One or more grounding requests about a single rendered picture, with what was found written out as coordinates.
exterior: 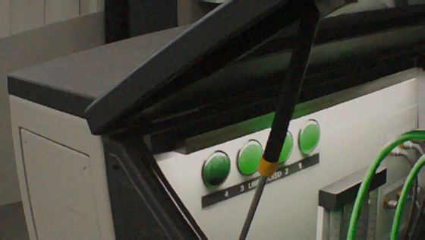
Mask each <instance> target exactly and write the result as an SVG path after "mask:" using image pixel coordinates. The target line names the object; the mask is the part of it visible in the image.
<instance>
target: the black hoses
mask: <svg viewBox="0 0 425 240"><path fill-rule="evenodd" d="M412 149H416V150H418V151H419V153H420V155H421V156H423V155H424V154H425V153H424V152H423V150H422V148H420V146H419V145H418V144H412ZM399 155H400V156H405V157H406V158H407V160H408V162H409V163H410V165H411V168H412V169H413V167H414V166H415V164H414V161H413V160H412V158H411V156H410V155H409V153H408V152H406V151H405V150H400V151H399ZM417 179H418V176H417V177H416V178H415V179H414V190H413V195H410V196H409V197H408V200H412V203H411V208H410V213H409V217H408V222H407V225H406V227H405V231H404V235H403V237H402V240H406V238H407V236H408V231H409V228H410V224H411V220H412V217H413V214H414V206H415V204H416V206H417V209H418V211H419V212H418V215H417V218H416V221H415V224H414V228H413V229H412V232H411V235H410V237H409V239H408V240H413V238H414V234H415V232H416V230H417V226H418V223H419V221H420V219H421V222H422V223H421V225H420V228H419V230H418V231H417V234H416V236H415V239H414V240H418V239H419V237H420V234H421V233H422V234H421V237H420V239H419V240H423V239H424V236H425V214H423V207H424V204H425V189H424V193H423V199H422V201H421V204H420V203H419V200H418V199H417V186H418V181H417Z"/></svg>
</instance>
